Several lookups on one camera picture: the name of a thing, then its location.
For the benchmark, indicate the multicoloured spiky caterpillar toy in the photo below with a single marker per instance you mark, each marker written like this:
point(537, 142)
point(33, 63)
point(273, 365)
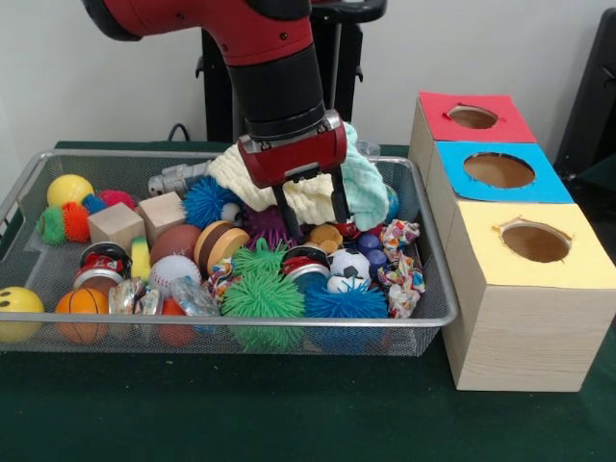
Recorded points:
point(74, 223)

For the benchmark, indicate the dark green side tablecloth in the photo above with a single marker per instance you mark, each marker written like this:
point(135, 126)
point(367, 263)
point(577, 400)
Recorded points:
point(601, 192)

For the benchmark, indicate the wooden box with three holes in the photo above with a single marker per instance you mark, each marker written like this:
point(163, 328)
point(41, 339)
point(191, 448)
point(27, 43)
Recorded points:
point(520, 337)

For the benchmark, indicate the light blue cloth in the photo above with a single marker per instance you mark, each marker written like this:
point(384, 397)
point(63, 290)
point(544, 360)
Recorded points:
point(366, 192)

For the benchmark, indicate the large green spiky ball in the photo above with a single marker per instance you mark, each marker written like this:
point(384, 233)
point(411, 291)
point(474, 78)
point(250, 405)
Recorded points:
point(264, 298)

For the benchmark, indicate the small soccer ball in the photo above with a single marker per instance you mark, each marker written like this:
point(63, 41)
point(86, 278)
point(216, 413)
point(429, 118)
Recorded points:
point(349, 264)

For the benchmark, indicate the plain wooden cube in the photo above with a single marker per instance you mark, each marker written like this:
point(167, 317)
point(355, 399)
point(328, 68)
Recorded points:
point(163, 216)

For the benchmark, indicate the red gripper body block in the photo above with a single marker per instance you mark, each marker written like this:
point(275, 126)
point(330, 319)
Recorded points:
point(293, 156)

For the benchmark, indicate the yellow foam ball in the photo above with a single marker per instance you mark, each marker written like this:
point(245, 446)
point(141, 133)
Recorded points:
point(19, 303)

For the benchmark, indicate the blue spiky ball with eyes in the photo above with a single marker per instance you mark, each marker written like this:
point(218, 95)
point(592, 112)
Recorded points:
point(346, 303)

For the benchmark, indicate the small orange basketball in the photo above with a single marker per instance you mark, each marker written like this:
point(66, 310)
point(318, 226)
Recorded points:
point(82, 303)

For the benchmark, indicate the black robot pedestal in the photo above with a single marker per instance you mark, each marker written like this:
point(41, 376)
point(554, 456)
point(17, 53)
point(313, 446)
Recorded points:
point(349, 82)

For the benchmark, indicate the black upright panel stand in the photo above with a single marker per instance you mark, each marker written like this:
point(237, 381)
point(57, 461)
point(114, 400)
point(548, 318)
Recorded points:
point(592, 96)

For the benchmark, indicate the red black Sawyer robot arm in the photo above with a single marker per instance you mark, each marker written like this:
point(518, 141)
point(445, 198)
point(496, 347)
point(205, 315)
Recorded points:
point(269, 29)

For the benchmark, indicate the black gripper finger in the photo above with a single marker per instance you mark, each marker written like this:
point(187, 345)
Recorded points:
point(287, 212)
point(341, 192)

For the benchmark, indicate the cream white waffle cloth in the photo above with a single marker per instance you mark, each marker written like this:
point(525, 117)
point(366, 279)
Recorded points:
point(313, 202)

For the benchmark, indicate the small brown bear plush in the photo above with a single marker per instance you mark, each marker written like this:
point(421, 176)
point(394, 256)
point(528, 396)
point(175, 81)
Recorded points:
point(327, 237)

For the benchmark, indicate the toy hamburger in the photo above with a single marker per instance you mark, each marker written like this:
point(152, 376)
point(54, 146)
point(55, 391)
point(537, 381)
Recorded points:
point(221, 243)

